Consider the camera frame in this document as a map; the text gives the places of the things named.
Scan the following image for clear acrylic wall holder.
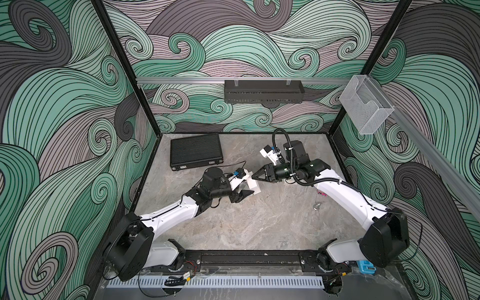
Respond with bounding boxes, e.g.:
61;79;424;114
339;75;395;135

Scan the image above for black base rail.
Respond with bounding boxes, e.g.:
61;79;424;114
100;249;398;275

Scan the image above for black wall tray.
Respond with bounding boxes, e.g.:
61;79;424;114
224;79;305;105

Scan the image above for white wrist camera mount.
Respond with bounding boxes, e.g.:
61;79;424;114
228;169;253;189
260;145;281;166

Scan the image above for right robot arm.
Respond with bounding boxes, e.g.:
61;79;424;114
252;129;410;271

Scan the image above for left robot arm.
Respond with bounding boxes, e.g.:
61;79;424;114
102;167;261;281

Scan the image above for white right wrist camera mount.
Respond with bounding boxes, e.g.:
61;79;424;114
260;145;281;166

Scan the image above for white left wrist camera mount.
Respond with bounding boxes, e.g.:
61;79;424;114
228;169;253;189

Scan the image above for black corner frame post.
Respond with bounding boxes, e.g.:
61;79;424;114
91;0;162;138

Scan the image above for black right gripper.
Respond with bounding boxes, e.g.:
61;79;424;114
251;163;297;183

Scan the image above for white slotted cable duct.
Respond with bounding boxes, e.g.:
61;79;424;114
106;275;325;290

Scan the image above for black ribbed briefcase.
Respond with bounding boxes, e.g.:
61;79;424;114
170;134;224;171

